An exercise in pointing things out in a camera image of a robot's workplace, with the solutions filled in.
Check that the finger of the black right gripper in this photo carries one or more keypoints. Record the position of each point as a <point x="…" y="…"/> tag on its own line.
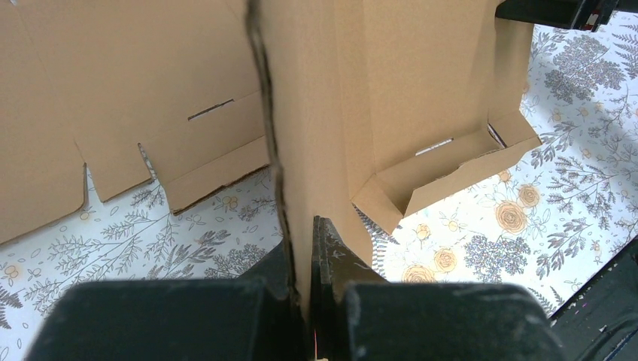
<point x="584" y="15"/>

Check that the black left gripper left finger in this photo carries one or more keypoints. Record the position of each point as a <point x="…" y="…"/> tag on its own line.
<point x="246" y="318"/>

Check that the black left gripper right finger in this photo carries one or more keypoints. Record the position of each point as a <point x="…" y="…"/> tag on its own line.
<point x="358" y="315"/>

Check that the cardboard box sheet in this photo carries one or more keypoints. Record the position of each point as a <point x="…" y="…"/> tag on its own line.
<point x="383" y="108"/>

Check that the floral patterned table mat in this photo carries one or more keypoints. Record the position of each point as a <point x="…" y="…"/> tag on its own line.
<point x="549" y="223"/>

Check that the lower flat cardboard sheet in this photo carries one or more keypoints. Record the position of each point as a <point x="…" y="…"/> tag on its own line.
<point x="119" y="92"/>

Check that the black base rail bar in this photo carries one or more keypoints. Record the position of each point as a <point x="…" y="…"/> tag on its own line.
<point x="600" y="321"/>

